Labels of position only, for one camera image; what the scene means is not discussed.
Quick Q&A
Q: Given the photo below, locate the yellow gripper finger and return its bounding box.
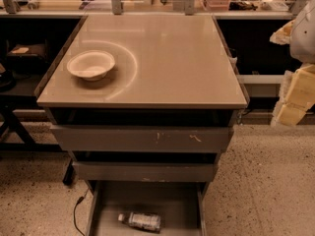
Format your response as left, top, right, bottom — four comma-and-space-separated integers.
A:
271, 64, 315, 127
270, 20, 294, 45

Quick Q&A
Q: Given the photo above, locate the white paper bowl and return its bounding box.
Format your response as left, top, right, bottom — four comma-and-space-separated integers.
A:
67, 50, 116, 82

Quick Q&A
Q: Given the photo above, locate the black floor cable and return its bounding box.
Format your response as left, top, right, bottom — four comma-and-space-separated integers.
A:
72, 188, 91, 236

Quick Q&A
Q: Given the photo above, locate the clear plastic water bottle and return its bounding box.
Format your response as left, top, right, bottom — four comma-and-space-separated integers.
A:
118, 212, 161, 233

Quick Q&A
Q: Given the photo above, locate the grey drawer cabinet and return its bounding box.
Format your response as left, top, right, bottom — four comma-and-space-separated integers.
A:
33, 13, 250, 185

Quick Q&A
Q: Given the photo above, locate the grey middle drawer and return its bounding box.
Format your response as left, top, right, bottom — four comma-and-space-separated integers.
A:
73, 162, 216, 182

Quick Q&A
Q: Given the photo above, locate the grey open bottom drawer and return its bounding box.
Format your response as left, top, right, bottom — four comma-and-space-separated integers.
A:
86, 181, 207, 236

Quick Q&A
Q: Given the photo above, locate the dark box on shelf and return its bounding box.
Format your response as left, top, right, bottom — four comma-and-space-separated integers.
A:
6, 43, 49, 74

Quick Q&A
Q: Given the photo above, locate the black side table frame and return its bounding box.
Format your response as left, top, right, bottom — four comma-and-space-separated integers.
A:
0, 95, 76, 186

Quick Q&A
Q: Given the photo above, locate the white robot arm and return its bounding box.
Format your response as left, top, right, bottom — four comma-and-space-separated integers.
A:
270, 0, 315, 127

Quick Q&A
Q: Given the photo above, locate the grey top drawer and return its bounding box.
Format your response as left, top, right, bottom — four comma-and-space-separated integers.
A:
51, 125, 233, 153

